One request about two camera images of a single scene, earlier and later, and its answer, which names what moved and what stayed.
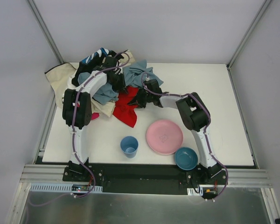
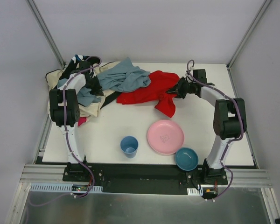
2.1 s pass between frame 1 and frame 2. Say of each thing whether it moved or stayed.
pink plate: stayed
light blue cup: stayed
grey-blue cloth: moved
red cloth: moved
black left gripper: moved
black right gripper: moved
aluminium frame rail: stayed
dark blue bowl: stayed
